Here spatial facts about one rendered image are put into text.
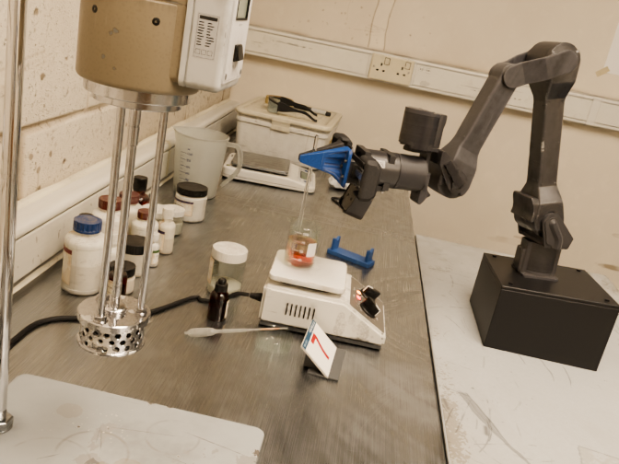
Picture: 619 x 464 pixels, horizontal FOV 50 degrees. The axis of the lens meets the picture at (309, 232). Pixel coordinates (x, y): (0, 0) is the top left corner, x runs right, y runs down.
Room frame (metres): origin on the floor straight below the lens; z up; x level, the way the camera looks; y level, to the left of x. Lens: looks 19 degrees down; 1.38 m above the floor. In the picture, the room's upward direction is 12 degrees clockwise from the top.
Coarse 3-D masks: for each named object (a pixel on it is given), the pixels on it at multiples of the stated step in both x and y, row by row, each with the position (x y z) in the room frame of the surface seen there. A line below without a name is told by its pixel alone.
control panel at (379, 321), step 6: (354, 282) 1.02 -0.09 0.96; (354, 288) 0.99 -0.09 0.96; (360, 288) 1.02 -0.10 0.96; (354, 294) 0.97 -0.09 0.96; (354, 300) 0.95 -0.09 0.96; (360, 300) 0.97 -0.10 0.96; (378, 300) 1.03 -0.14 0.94; (354, 306) 0.93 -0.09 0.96; (378, 306) 1.01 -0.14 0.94; (360, 312) 0.92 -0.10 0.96; (366, 318) 0.92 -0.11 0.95; (378, 318) 0.96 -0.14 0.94; (378, 324) 0.93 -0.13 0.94
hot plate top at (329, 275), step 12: (276, 252) 1.02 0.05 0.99; (276, 264) 0.97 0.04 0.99; (324, 264) 1.01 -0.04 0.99; (336, 264) 1.02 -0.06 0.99; (276, 276) 0.92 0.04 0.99; (288, 276) 0.93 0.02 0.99; (300, 276) 0.94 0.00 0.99; (312, 276) 0.95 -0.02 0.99; (324, 276) 0.96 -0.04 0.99; (336, 276) 0.97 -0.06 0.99; (324, 288) 0.92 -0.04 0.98; (336, 288) 0.92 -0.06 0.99
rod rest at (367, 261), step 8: (336, 240) 1.31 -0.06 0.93; (328, 248) 1.31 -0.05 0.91; (336, 248) 1.32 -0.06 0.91; (336, 256) 1.29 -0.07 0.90; (344, 256) 1.29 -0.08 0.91; (352, 256) 1.29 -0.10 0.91; (360, 256) 1.30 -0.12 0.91; (368, 256) 1.27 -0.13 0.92; (360, 264) 1.27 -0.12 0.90; (368, 264) 1.26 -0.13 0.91
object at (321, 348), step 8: (312, 336) 0.85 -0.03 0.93; (320, 336) 0.87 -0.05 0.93; (312, 344) 0.84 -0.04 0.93; (320, 344) 0.86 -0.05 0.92; (328, 344) 0.88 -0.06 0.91; (312, 352) 0.82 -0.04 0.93; (320, 352) 0.84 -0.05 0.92; (328, 352) 0.86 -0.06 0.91; (320, 360) 0.82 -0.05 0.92; (328, 360) 0.84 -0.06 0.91
